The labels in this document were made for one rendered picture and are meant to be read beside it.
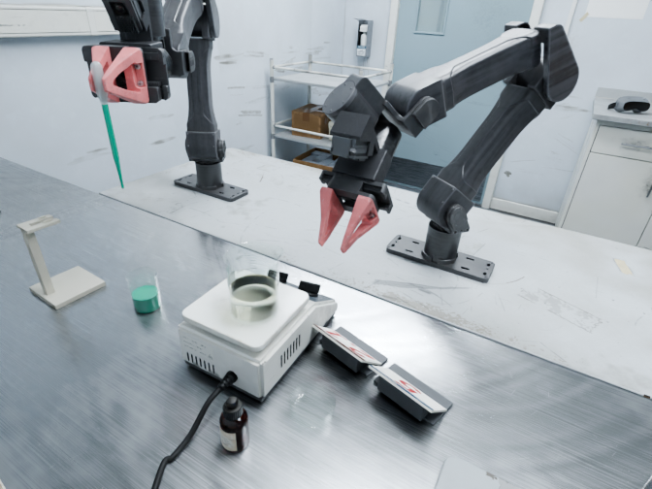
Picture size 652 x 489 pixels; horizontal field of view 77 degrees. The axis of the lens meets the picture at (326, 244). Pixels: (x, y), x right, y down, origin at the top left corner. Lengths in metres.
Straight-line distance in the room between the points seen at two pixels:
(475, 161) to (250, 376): 0.50
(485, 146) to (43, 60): 1.65
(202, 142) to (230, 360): 0.62
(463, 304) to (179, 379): 0.45
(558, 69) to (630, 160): 2.03
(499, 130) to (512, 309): 0.30
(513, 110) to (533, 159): 2.62
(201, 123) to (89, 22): 1.07
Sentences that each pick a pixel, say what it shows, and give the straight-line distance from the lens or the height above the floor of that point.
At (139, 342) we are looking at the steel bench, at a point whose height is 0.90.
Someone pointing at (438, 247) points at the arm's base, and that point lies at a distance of 0.79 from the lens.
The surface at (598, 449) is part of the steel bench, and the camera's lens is 0.60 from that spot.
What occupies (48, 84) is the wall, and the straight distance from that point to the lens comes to 1.98.
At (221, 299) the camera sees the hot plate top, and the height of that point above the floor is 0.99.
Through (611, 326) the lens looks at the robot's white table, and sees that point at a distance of 0.80.
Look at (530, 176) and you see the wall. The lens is 3.41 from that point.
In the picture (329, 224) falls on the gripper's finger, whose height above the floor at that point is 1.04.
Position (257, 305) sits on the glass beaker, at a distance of 0.48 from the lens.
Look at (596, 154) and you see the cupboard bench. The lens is 2.76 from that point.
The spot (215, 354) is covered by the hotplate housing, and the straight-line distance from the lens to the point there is 0.52.
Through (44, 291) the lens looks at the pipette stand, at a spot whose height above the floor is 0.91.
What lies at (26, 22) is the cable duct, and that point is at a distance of 1.90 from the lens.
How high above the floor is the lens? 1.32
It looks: 30 degrees down
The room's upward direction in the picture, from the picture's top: 3 degrees clockwise
